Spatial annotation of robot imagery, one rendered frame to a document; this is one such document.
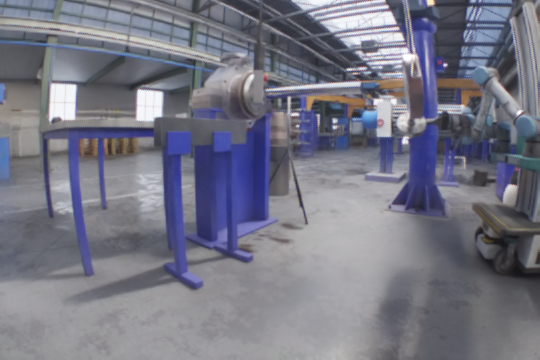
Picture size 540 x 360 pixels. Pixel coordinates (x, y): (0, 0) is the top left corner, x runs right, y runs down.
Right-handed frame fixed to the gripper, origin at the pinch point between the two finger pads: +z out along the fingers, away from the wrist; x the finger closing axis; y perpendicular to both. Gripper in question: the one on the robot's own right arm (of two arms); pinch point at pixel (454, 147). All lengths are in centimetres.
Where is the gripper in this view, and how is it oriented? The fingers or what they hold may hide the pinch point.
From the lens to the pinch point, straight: 206.4
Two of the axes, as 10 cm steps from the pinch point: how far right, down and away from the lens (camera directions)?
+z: -4.3, 9.0, 0.9
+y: 8.5, 4.3, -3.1
